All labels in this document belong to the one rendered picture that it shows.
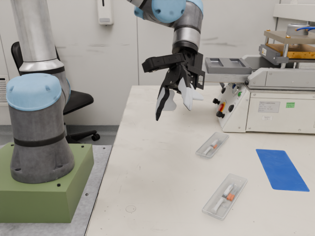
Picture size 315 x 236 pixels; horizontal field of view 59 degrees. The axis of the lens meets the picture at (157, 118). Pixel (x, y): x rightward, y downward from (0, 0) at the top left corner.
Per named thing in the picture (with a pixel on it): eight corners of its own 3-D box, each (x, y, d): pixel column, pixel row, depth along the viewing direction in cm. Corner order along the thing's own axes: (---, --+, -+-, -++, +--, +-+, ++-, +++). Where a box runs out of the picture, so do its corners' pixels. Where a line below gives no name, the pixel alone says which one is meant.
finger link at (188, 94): (213, 106, 64) (200, 83, 71) (192, 99, 62) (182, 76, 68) (205, 115, 66) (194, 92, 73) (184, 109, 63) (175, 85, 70)
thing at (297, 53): (304, 53, 121) (309, 30, 117) (328, 63, 101) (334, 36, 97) (263, 52, 122) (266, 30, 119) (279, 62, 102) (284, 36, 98)
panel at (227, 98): (214, 104, 139) (234, 71, 131) (221, 129, 111) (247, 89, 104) (211, 102, 138) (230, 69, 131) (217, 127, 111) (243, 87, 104)
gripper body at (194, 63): (204, 92, 72) (208, 50, 75) (176, 81, 68) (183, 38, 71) (186, 98, 78) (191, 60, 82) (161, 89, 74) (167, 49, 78)
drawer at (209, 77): (243, 71, 127) (246, 54, 124) (255, 84, 107) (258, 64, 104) (179, 70, 129) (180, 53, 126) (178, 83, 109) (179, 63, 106)
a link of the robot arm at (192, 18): (171, 5, 83) (197, 14, 85) (166, 37, 80) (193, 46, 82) (182, -12, 76) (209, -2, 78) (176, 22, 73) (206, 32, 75)
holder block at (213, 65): (241, 63, 125) (242, 57, 124) (251, 74, 106) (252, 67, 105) (204, 62, 126) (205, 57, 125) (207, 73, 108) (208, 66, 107)
